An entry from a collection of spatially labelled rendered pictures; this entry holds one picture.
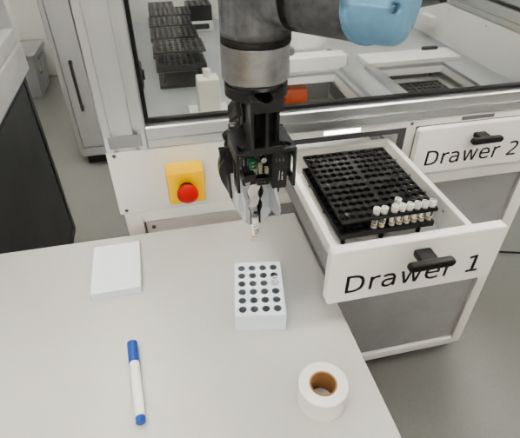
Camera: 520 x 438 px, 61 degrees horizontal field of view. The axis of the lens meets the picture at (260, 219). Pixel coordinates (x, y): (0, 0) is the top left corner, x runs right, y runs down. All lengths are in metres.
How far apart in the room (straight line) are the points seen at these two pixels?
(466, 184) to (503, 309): 0.90
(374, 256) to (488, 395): 1.12
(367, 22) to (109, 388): 0.59
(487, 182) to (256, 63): 0.89
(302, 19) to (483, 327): 1.63
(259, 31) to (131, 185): 0.53
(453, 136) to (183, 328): 0.69
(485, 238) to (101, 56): 0.68
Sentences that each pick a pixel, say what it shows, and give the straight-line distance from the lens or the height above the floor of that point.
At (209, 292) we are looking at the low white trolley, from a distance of 0.81.
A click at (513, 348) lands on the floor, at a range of 1.90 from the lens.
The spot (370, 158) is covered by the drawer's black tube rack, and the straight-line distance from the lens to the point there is 0.93.
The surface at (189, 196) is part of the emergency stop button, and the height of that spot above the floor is 0.88.
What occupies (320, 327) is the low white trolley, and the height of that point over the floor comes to 0.76.
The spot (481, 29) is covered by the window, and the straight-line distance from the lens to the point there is 1.03.
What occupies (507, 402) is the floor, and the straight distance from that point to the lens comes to 1.75.
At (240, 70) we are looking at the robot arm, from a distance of 0.48.
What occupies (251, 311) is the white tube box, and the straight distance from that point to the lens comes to 0.73.
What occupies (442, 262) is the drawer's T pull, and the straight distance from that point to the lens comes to 0.70.
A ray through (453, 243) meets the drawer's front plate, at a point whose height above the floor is 0.91.
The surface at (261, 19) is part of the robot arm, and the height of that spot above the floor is 1.25.
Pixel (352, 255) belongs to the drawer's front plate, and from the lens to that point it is 0.66.
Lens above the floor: 1.36
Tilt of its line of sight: 38 degrees down
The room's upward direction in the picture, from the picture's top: straight up
